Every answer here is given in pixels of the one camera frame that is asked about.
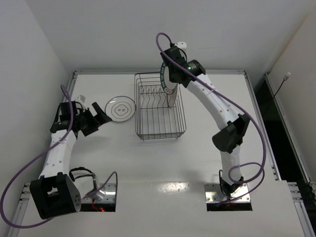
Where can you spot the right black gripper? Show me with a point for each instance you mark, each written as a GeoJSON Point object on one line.
{"type": "Point", "coordinates": [176, 74]}

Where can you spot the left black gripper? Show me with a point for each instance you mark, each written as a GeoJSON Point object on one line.
{"type": "Point", "coordinates": [89, 121]}

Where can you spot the white plate teal rim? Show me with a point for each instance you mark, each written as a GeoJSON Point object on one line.
{"type": "Point", "coordinates": [167, 86]}

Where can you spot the white plate orange sunburst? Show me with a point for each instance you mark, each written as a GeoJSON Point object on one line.
{"type": "Point", "coordinates": [171, 98]}

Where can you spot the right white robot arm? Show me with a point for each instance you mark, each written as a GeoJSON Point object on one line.
{"type": "Point", "coordinates": [232, 125]}

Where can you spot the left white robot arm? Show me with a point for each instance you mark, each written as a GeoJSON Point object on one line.
{"type": "Point", "coordinates": [59, 190]}

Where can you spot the white plate grey rings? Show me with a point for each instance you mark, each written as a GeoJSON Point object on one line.
{"type": "Point", "coordinates": [121, 109]}

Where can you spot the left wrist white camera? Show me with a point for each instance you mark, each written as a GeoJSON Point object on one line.
{"type": "Point", "coordinates": [81, 100]}

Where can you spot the wrist white camera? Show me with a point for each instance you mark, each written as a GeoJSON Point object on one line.
{"type": "Point", "coordinates": [181, 45]}
{"type": "Point", "coordinates": [81, 100]}

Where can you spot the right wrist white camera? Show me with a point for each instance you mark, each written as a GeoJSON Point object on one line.
{"type": "Point", "coordinates": [181, 45]}

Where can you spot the grey wire dish rack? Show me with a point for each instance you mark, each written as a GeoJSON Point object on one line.
{"type": "Point", "coordinates": [153, 118]}

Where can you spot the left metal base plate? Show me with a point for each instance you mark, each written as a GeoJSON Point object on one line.
{"type": "Point", "coordinates": [105, 196]}

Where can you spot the metal base plate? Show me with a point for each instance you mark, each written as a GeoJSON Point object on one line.
{"type": "Point", "coordinates": [213, 194]}
{"type": "Point", "coordinates": [105, 196]}

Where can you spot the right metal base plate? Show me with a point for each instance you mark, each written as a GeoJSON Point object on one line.
{"type": "Point", "coordinates": [213, 194]}

